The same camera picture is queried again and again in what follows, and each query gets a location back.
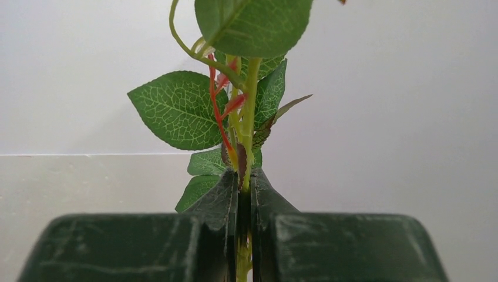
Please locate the large peach rose stem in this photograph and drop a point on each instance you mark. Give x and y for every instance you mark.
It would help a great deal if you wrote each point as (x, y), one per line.
(224, 117)

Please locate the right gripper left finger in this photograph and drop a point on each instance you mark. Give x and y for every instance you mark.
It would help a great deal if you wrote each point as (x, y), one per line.
(195, 245)

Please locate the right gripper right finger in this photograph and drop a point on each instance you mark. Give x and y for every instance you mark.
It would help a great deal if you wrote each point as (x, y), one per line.
(293, 245)

